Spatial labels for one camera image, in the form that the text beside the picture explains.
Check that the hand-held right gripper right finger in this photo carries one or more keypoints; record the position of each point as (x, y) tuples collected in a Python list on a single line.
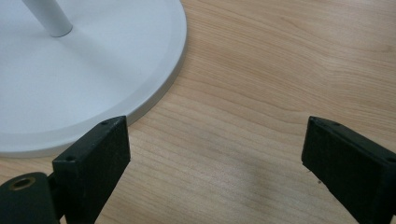
[(348, 161)]

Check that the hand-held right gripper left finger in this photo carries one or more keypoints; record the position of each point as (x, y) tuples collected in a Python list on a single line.
[(90, 165)]

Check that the white round lamp base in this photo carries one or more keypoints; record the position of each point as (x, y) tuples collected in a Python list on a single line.
[(87, 81)]

